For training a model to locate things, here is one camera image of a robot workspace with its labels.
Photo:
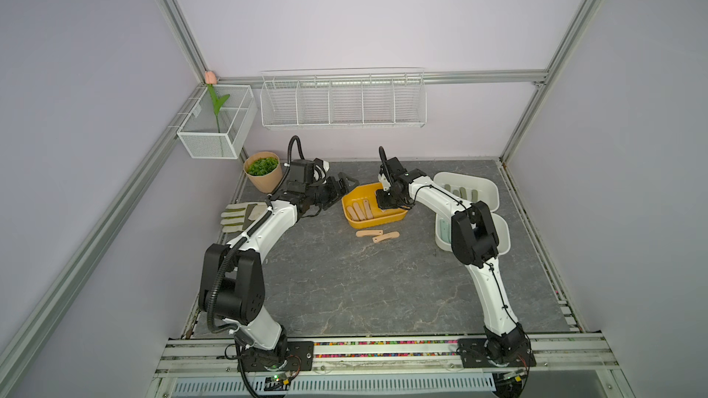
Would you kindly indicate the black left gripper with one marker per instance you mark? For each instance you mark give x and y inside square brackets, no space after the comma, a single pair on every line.
[336,193]

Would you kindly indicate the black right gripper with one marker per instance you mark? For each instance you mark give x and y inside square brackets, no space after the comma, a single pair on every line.
[383,203]

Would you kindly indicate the peach knife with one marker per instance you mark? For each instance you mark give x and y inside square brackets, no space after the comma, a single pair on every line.
[381,201]
[367,209]
[386,236]
[352,213]
[360,213]
[368,233]

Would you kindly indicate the yellow plastic basin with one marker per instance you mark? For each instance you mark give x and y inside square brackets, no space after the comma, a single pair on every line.
[381,217]

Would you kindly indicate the mint knife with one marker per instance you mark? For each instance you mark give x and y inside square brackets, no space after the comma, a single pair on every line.
[444,230]

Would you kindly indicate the white basin with knives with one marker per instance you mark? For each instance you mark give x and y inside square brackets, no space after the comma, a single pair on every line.
[488,190]

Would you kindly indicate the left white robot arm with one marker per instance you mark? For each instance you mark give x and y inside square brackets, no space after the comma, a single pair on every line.
[232,286]

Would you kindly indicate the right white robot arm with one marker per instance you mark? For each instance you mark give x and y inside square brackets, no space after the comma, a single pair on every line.
[474,242]

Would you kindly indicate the peach plastic plant pot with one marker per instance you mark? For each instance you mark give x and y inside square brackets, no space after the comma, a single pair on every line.
[268,183]

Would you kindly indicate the green artificial plant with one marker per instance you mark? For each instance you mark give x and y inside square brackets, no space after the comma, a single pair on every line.
[263,166]

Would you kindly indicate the beige green work glove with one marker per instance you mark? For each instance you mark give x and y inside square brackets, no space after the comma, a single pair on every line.
[239,217]

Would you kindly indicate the small white mesh basket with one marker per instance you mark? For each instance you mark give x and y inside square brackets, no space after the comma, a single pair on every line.
[198,132]

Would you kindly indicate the artificial pink tulip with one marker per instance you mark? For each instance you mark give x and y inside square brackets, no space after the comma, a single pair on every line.
[217,100]

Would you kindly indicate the white wire wall shelf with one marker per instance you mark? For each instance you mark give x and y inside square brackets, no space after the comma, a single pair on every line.
[344,97]

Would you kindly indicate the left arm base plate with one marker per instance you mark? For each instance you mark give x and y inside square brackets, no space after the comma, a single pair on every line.
[288,355]

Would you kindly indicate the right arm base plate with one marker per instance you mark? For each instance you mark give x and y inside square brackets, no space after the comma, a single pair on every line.
[476,353]

